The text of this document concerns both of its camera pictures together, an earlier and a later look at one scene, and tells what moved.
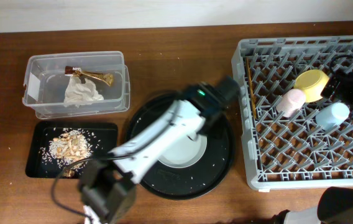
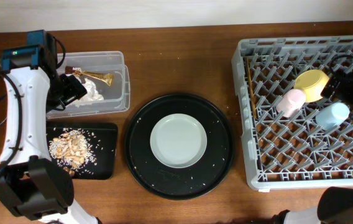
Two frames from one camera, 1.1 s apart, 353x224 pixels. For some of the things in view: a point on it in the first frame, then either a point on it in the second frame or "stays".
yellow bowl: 312,83 stays
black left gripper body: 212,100 → 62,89
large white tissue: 77,93 stays
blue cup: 332,115 stays
